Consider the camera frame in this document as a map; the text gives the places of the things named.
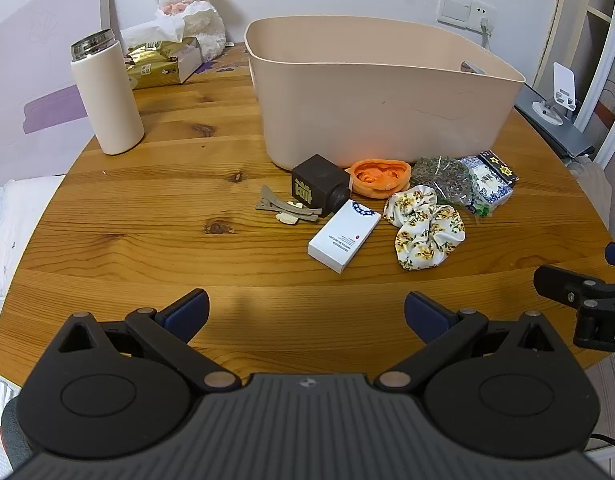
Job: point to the floral yellow scrunchie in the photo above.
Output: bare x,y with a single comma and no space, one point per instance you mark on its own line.
427,231

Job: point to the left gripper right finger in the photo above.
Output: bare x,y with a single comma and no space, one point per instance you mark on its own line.
448,336

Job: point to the gold tissue pack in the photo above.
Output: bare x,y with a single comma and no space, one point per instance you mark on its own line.
154,57

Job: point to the white plush lamb toy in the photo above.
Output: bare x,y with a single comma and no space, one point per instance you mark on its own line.
195,18

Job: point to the grey laptop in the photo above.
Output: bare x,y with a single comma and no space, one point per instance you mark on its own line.
552,125

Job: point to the beige plastic storage bin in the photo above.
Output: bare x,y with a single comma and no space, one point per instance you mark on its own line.
350,88

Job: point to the black cube box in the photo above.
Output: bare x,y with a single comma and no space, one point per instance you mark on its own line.
320,184

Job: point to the dried herb sachet bag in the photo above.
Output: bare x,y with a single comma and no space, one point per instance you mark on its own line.
450,179

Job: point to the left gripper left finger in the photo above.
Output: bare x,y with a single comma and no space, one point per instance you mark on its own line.
164,335

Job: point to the blue white patterned packet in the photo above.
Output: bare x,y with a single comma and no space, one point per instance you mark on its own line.
489,190

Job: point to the dark starry card pack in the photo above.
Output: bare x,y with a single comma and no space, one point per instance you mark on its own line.
501,168

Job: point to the white shelf frame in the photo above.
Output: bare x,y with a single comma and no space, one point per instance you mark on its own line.
602,72

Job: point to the white rectangular card box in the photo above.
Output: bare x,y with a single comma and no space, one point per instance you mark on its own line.
338,241

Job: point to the white thermos bottle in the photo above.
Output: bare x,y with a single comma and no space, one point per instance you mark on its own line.
99,71

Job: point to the grey hair clip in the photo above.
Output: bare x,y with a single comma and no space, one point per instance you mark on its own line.
269,201

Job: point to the white phone stand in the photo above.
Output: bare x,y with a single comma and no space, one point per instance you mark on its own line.
563,97

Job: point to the white wall switch socket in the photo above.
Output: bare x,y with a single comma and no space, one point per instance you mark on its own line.
467,14

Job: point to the orange fabric pouch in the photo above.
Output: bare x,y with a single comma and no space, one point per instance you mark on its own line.
379,178

